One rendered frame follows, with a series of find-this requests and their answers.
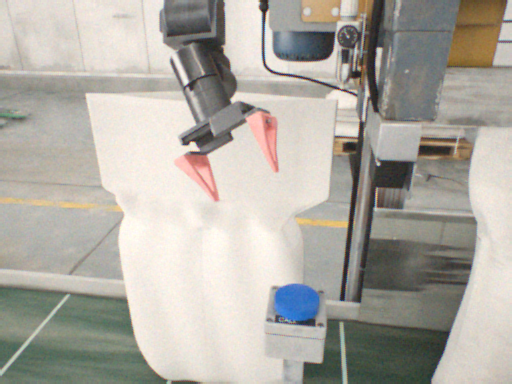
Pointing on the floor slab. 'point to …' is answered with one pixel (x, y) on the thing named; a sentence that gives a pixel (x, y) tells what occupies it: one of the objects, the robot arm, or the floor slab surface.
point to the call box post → (292, 372)
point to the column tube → (389, 198)
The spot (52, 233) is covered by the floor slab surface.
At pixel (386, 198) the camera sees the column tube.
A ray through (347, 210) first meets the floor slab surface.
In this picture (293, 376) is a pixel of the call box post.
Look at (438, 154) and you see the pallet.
